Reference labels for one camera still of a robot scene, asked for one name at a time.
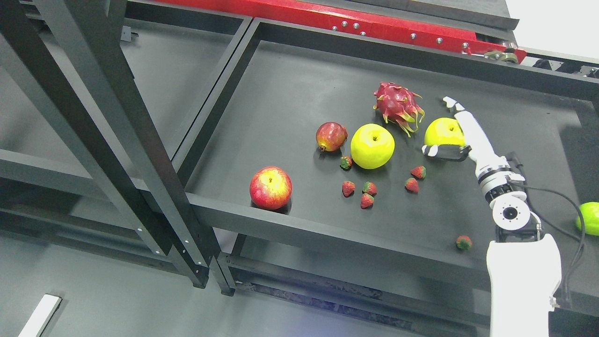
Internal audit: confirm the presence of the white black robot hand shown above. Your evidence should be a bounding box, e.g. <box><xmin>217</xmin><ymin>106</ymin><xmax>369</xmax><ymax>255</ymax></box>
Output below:
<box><xmin>421</xmin><ymin>96</ymin><xmax>500</xmax><ymax>165</ymax></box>

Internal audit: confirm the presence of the strawberry near arm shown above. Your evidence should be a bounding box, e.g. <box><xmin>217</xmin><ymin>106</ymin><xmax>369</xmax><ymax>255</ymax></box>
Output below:
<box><xmin>455</xmin><ymin>235</ymin><xmax>473</xmax><ymax>251</ymax></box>

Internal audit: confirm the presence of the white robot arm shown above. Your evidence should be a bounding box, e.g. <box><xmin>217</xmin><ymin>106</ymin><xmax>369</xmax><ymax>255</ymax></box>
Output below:
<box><xmin>470</xmin><ymin>152</ymin><xmax>562</xmax><ymax>337</ymax></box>

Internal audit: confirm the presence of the yellow green apple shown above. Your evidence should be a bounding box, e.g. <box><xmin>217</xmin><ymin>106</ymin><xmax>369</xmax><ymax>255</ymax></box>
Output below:
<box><xmin>350</xmin><ymin>123</ymin><xmax>395</xmax><ymax>170</ymax></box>

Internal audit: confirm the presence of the strawberry front middle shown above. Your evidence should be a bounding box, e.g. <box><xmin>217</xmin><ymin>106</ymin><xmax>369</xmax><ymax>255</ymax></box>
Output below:
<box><xmin>362</xmin><ymin>181</ymin><xmax>377</xmax><ymax>196</ymax></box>

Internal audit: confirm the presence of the strawberry beside yellow apple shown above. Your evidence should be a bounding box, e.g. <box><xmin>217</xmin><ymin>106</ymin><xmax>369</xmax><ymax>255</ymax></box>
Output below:
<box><xmin>339</xmin><ymin>156</ymin><xmax>353</xmax><ymax>171</ymax></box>

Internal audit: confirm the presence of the red apple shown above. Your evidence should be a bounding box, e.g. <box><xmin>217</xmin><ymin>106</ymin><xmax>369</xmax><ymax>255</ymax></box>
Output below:
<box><xmin>249</xmin><ymin>166</ymin><xmax>292</xmax><ymax>210</ymax></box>

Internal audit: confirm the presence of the black metal shelf rack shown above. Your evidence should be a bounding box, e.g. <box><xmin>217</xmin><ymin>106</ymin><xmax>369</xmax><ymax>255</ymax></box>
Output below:
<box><xmin>1</xmin><ymin>0</ymin><xmax>598</xmax><ymax>337</ymax></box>

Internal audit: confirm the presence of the strawberry right upper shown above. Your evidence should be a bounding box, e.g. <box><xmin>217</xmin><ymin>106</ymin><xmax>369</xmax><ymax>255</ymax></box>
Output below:
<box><xmin>410</xmin><ymin>166</ymin><xmax>427</xmax><ymax>180</ymax></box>

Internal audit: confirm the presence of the strawberry right lower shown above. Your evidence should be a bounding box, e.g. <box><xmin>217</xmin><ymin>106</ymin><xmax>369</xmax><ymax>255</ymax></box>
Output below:
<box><xmin>404</xmin><ymin>177</ymin><xmax>420</xmax><ymax>194</ymax></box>

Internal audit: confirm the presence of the dragon fruit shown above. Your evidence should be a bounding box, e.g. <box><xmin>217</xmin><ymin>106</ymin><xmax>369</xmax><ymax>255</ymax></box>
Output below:
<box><xmin>373</xmin><ymin>81</ymin><xmax>425</xmax><ymax>138</ymax></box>

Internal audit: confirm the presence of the strawberry front lower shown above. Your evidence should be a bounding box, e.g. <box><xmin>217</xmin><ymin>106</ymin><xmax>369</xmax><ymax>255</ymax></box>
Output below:
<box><xmin>360</xmin><ymin>193</ymin><xmax>374</xmax><ymax>209</ymax></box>

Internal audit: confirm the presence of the green fruit right edge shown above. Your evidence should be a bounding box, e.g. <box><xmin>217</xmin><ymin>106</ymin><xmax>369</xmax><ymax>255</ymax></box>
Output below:
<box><xmin>579</xmin><ymin>201</ymin><xmax>599</xmax><ymax>236</ymax></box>

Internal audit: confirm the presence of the strawberry front left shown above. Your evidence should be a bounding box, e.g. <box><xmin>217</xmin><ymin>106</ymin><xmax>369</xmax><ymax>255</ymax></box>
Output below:
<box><xmin>342</xmin><ymin>181</ymin><xmax>356</xmax><ymax>197</ymax></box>

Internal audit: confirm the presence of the pomegranate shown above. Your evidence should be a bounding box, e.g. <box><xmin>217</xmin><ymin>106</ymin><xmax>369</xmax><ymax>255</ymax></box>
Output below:
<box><xmin>316</xmin><ymin>121</ymin><xmax>348</xmax><ymax>152</ymax></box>

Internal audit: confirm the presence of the red metal beam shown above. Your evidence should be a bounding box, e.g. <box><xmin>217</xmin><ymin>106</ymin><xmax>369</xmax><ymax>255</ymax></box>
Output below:
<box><xmin>172</xmin><ymin>0</ymin><xmax>527</xmax><ymax>63</ymax></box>

